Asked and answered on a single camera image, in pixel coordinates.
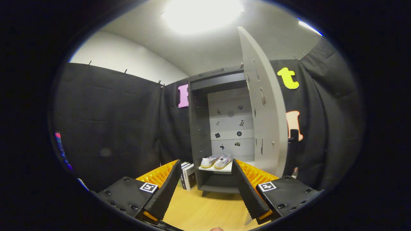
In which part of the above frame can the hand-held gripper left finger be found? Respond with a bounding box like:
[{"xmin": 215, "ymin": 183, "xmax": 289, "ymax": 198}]
[{"xmin": 96, "ymin": 159, "xmax": 182, "ymax": 222}]

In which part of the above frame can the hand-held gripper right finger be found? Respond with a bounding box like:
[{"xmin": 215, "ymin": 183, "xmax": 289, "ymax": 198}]
[{"xmin": 231, "ymin": 158, "xmax": 321, "ymax": 225}]

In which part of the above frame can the white shoe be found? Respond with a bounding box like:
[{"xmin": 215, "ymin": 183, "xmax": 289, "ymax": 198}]
[
  {"xmin": 200, "ymin": 155, "xmax": 221, "ymax": 168},
  {"xmin": 214, "ymin": 154, "xmax": 233, "ymax": 169}
]

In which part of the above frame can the dark grey shoe cabinet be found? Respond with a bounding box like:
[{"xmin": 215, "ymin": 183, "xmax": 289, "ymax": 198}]
[{"xmin": 188, "ymin": 66, "xmax": 257, "ymax": 197}]

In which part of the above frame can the white book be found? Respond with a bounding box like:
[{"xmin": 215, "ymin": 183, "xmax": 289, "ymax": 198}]
[{"xmin": 182, "ymin": 164, "xmax": 197, "ymax": 191}]

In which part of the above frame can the black backdrop cloth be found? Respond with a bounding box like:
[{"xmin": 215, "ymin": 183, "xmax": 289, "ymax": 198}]
[{"xmin": 48, "ymin": 37, "xmax": 365, "ymax": 193}]

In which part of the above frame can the small ceiling light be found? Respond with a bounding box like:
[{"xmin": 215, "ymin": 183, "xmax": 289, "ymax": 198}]
[{"xmin": 298, "ymin": 19, "xmax": 322, "ymax": 36}]

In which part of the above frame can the large ceiling light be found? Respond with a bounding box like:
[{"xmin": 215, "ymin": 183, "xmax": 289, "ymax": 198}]
[{"xmin": 162, "ymin": 0, "xmax": 244, "ymax": 34}]

